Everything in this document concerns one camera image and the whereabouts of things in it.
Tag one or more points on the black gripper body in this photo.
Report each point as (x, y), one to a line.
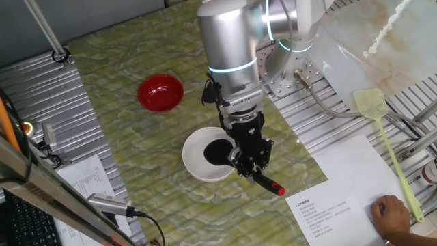
(247, 136)

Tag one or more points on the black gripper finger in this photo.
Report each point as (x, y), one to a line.
(240, 165)
(265, 152)

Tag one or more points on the black ladle with red tip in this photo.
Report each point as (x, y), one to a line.
(216, 152)

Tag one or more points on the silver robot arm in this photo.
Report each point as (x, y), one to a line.
(228, 41)

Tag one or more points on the person's bare forearm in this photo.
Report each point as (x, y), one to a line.
(409, 241)

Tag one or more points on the white bowl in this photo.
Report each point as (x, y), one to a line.
(193, 160)

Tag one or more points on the red bowl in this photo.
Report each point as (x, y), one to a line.
(160, 94)

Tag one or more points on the person's bare hand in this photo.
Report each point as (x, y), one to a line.
(391, 215)

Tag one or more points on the green marble pattern mat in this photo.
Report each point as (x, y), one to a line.
(153, 191)

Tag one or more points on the blank white paper sheet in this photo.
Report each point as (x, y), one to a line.
(358, 164)

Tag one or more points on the paper with short text list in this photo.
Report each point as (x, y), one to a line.
(327, 222)

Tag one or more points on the yellow-green fly swatter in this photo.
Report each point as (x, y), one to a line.
(370, 102)

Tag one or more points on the aluminium profile bar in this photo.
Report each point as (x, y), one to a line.
(416, 145)
(425, 112)

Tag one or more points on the paper with dense printed table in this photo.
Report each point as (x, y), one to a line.
(85, 177)

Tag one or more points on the beige marble pattern sheet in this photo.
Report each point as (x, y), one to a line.
(403, 61)

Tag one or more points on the red white can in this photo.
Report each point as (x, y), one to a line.
(429, 172)

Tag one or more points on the black rod base clamp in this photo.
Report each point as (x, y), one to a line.
(61, 56)

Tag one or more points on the black keyboard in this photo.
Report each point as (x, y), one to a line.
(30, 225)

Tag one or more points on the thin metal rod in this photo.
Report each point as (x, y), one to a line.
(44, 27)

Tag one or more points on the orange pole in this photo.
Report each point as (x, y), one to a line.
(7, 126)

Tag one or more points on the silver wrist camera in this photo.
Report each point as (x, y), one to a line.
(244, 100)

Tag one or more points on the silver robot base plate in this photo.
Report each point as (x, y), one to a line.
(315, 73)

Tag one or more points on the silver finned camera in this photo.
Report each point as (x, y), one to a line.
(109, 204)

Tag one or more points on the small camera mount clamp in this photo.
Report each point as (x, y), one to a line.
(51, 155)

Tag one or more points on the small grey camera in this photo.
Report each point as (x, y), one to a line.
(49, 135)

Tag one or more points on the aluminium frame bar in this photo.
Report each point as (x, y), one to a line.
(34, 177)

